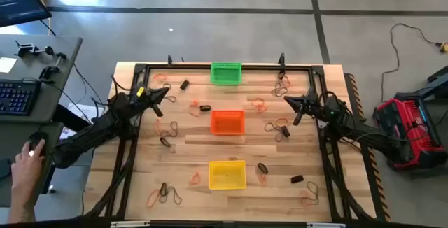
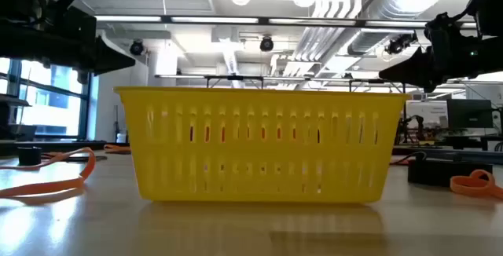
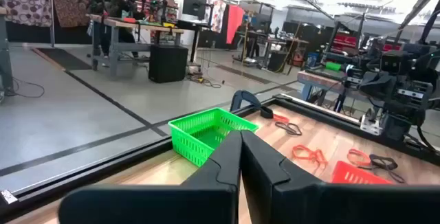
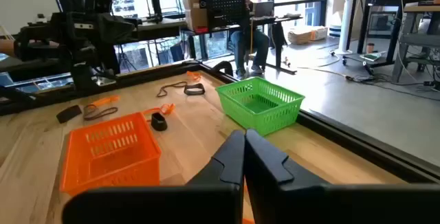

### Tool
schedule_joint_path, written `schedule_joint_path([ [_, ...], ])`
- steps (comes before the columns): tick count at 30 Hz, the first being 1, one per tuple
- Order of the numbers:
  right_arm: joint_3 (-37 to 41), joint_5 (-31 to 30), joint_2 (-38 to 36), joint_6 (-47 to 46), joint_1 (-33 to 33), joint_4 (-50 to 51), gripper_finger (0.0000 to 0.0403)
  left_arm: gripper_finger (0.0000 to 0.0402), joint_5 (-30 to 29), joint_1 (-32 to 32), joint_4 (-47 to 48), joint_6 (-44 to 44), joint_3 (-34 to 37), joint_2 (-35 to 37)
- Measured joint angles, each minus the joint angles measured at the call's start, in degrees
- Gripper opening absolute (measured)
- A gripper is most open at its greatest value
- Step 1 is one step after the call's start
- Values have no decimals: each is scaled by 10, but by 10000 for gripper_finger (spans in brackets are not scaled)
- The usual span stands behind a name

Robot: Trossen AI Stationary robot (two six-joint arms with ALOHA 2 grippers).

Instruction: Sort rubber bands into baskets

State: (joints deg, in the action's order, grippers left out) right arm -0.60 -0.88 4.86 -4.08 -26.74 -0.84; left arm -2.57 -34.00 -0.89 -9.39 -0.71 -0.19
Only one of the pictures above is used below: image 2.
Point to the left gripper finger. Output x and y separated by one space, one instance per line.
110 57

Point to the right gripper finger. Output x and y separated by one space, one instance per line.
412 69

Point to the orange rubber band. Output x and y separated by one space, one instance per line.
39 188
475 185
118 149
74 158

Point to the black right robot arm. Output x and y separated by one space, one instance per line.
491 8

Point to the ceiling light strip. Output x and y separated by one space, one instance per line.
310 21
127 18
397 23
214 19

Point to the black desktop monitor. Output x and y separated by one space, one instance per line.
469 113

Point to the yellow plastic basket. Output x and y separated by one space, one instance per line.
255 103

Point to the black ceiling-hung camera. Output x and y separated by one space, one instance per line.
399 44
266 44
136 47

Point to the silver ventilation duct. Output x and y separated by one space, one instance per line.
385 8

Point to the window with dark frame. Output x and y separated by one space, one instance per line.
59 110

